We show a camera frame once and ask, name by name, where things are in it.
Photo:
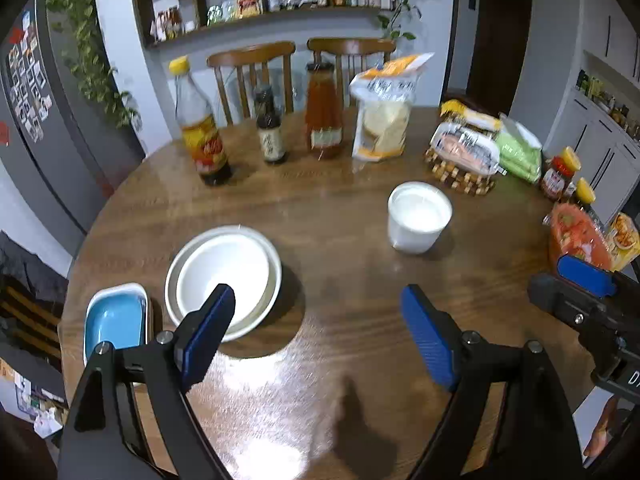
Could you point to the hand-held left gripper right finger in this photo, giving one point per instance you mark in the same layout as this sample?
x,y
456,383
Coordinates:
x,y
430,335

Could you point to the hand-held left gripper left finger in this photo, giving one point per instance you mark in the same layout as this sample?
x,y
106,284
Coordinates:
x,y
205,335

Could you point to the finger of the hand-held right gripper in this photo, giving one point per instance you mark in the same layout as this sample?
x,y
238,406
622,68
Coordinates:
x,y
587,275
555,295

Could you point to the medium white bowl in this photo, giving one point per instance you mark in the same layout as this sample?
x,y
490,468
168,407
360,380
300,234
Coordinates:
x,y
220,265

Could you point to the large white bowl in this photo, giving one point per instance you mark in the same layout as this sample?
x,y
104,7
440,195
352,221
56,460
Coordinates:
x,y
274,285

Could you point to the small tall white bowl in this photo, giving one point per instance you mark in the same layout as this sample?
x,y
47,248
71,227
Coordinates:
x,y
415,235

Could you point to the white square plate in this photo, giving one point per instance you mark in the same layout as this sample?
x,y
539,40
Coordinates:
x,y
115,286

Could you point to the person's right hand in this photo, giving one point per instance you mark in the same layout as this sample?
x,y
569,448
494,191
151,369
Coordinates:
x,y
602,430

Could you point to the red snack bag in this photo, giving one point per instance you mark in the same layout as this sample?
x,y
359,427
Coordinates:
x,y
575,235

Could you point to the yellow snack packet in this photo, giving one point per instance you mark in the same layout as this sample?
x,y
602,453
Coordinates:
x,y
625,240

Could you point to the small yellow-lidded bottle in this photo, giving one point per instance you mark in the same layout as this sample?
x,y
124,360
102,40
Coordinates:
x,y
585,190

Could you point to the red jar with yellow lid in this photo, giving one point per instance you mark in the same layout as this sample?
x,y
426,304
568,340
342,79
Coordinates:
x,y
555,182

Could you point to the green packet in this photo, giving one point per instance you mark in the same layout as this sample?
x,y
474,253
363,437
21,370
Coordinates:
x,y
520,152

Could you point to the white kitchen cabinets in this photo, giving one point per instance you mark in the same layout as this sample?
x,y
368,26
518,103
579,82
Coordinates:
x,y
590,135

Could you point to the beaded wooden trivet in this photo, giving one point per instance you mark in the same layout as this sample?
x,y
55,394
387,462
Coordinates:
x,y
460,182

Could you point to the wooden chair with jacket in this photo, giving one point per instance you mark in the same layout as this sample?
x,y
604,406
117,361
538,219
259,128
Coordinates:
x,y
30,315

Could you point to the white tissue pack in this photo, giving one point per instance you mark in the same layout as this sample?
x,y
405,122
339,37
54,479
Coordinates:
x,y
49,422

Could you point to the chair with grey jacket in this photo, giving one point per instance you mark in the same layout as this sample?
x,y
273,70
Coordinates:
x,y
30,270

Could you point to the row of condiment bottles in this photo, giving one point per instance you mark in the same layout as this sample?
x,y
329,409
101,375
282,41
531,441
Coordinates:
x,y
595,87

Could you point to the large yellow-capped vinegar bottle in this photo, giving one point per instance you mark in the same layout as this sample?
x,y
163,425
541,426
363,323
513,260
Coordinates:
x,y
202,145

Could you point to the small dark sauce bottle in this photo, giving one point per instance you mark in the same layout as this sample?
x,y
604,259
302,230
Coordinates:
x,y
270,140

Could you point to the bag of white crackers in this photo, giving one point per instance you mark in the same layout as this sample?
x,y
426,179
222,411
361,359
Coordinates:
x,y
385,125

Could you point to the grey refrigerator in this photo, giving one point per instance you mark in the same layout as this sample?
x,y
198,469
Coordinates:
x,y
50,160

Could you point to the red sauce bottle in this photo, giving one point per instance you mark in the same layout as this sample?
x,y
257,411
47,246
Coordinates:
x,y
324,120

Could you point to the dark wooden door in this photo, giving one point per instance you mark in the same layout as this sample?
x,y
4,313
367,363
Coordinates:
x,y
500,35

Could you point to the trailing green plant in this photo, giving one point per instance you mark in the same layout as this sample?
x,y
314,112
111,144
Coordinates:
x,y
90,60

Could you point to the fridge photo magnets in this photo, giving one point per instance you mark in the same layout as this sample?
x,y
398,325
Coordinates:
x,y
30,85

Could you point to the small hanging green plant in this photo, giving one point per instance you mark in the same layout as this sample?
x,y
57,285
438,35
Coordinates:
x,y
395,25

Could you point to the wooden wall shelf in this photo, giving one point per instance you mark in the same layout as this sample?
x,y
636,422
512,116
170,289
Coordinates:
x,y
260,15

